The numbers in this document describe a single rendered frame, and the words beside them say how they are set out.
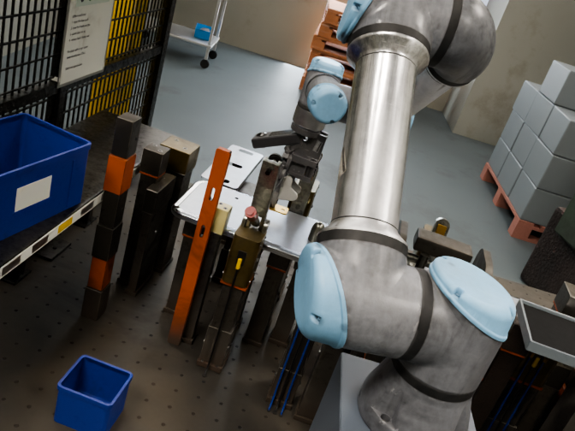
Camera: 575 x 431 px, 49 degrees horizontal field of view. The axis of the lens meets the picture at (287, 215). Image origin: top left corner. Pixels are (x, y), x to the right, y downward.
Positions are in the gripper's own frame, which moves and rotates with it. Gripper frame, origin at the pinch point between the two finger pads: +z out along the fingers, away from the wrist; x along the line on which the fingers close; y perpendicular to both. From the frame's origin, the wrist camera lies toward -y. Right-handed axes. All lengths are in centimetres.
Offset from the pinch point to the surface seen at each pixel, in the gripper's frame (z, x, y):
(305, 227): 3.8, -0.6, 9.5
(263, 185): -12.0, -21.7, -0.7
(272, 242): 3.9, -13.2, 4.2
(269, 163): -17.2, -22.5, -0.6
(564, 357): -13, -45, 57
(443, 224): -6.1, 8.5, 40.6
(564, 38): -26, 565, 173
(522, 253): 101, 286, 151
